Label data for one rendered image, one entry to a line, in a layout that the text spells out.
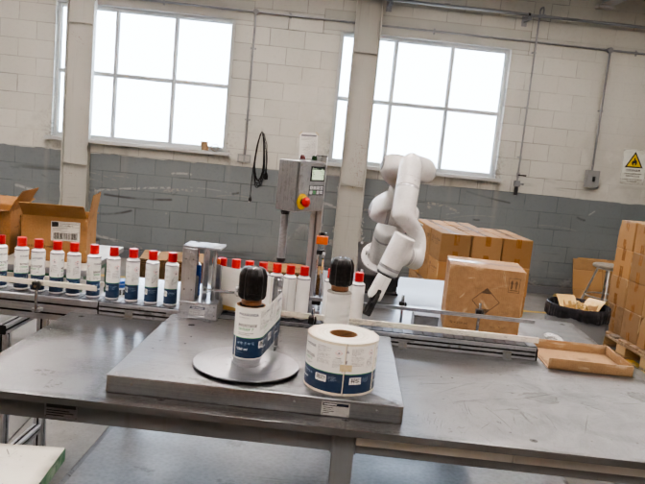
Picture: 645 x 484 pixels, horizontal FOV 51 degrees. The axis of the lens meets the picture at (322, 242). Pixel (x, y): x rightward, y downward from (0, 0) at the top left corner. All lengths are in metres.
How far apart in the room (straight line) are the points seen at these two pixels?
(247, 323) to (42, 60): 6.82
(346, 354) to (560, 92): 7.02
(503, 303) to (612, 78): 6.28
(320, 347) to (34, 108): 6.97
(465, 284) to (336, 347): 1.06
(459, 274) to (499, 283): 0.16
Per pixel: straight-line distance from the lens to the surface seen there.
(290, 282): 2.53
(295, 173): 2.50
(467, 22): 8.34
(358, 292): 2.52
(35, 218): 3.92
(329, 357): 1.83
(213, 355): 2.06
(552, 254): 8.68
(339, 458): 1.86
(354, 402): 1.84
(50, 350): 2.28
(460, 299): 2.79
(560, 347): 2.85
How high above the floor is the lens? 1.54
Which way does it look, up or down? 8 degrees down
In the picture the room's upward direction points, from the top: 6 degrees clockwise
